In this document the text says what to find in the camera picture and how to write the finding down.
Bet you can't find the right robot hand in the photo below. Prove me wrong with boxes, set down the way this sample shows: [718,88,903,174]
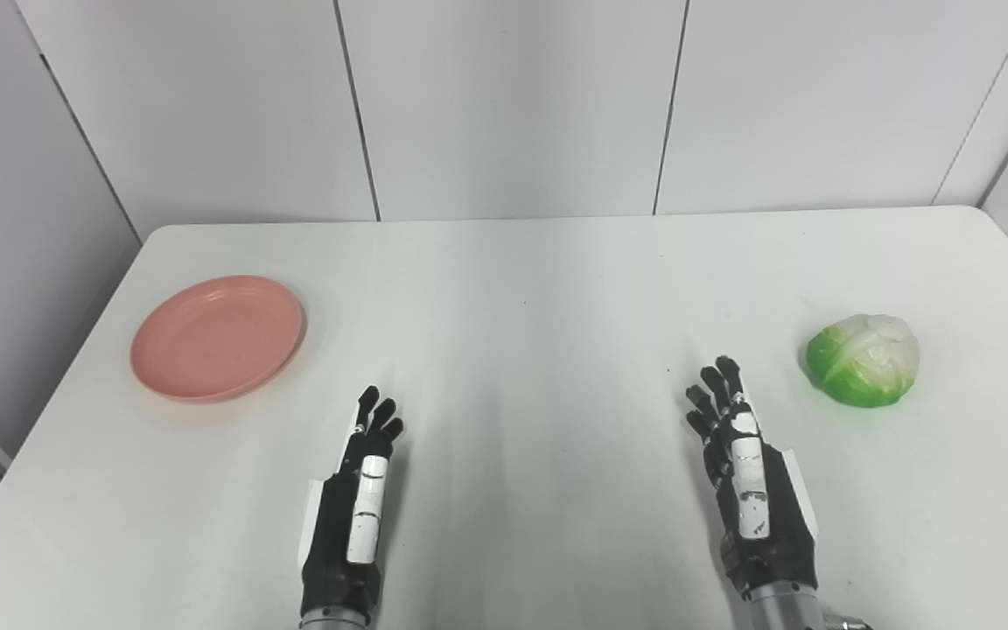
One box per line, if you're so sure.
[685,355,820,603]

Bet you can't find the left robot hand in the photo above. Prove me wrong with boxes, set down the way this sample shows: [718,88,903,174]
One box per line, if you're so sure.
[297,386,405,620]

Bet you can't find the green white cabbage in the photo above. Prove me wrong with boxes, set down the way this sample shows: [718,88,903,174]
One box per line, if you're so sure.
[806,314,921,410]

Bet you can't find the pink plate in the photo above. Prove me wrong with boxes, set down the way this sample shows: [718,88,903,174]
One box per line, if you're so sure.
[129,276,306,403]

